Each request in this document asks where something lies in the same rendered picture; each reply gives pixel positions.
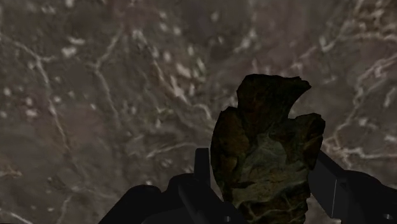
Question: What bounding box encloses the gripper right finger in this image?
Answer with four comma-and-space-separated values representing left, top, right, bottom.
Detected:
308, 150, 397, 224

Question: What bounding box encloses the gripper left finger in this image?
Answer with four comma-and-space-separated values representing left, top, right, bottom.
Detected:
98, 147, 249, 224

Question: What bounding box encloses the dark brown rough rock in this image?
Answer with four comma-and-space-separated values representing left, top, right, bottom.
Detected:
210, 73, 326, 224

